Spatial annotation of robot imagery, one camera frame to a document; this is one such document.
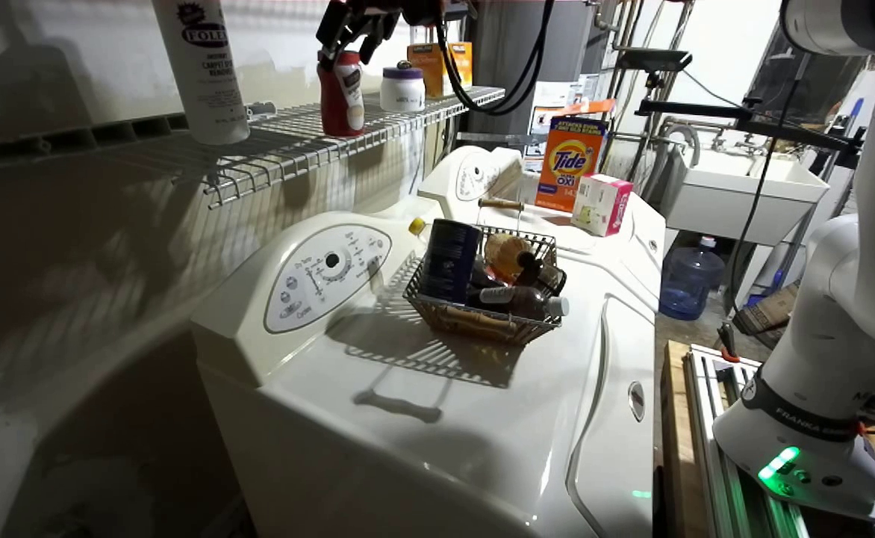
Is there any grey cylindrical tank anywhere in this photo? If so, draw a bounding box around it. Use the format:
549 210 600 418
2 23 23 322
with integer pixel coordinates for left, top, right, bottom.
468 0 597 144

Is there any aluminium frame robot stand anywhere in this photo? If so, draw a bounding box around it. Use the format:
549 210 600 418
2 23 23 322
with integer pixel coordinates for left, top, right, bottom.
680 340 819 538

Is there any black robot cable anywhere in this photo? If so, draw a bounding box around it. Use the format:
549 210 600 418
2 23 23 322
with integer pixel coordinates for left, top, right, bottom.
432 0 559 116

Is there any white jar purple lid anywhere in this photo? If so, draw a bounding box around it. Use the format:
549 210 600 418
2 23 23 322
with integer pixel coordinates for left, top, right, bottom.
380 60 431 113

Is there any pink and white box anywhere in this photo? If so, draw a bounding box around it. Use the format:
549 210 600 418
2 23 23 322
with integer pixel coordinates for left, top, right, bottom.
571 172 635 238

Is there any white utility sink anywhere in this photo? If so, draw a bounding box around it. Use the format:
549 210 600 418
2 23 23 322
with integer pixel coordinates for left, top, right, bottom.
667 146 833 247

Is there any orange detergent box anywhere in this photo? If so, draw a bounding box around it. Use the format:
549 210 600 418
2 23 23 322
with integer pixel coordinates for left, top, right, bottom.
534 113 609 216

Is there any orange and white box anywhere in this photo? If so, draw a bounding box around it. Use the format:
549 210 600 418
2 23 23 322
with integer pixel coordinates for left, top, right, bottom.
403 42 449 101

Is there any small orange box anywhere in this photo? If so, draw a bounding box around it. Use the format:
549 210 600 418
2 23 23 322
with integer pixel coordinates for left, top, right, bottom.
444 38 477 89

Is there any wooden board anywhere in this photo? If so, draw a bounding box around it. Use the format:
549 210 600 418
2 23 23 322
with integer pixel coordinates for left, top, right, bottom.
658 338 701 538

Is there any black metal bar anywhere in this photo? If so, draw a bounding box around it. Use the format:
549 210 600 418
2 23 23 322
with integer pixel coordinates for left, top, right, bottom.
635 96 864 166

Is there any bronze wire basket wooden handle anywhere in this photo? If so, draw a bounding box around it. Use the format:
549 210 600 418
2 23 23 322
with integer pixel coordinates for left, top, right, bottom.
401 193 571 352

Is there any dark blue cylindrical can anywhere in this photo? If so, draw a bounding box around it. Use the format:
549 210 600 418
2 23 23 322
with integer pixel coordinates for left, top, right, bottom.
420 219 488 305

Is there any black hanging cable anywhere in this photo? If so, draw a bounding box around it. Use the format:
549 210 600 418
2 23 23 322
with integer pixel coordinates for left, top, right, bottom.
718 128 789 317

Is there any red bottle white label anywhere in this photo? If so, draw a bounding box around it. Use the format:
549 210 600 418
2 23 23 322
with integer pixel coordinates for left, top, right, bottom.
313 47 371 141

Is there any dark brown bottle white cap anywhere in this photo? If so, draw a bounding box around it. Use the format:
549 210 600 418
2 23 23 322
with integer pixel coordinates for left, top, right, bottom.
468 280 559 320

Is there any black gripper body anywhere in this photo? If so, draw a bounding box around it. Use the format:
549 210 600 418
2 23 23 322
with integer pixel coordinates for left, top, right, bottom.
322 0 426 27

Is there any tall white bottle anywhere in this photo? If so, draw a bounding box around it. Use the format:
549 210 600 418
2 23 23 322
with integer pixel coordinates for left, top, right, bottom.
149 0 255 146

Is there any amber bottle yellow label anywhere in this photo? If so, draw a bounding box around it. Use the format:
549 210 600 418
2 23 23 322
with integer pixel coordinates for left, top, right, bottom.
480 234 544 286

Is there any blue water jug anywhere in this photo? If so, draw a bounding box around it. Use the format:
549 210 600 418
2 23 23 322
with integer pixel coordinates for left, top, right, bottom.
658 234 730 322

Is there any white wire rack shelf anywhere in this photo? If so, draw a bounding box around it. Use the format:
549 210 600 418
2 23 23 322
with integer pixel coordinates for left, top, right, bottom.
0 83 507 213

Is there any white washing machine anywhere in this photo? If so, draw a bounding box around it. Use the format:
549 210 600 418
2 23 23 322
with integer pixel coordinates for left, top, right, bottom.
191 196 664 538

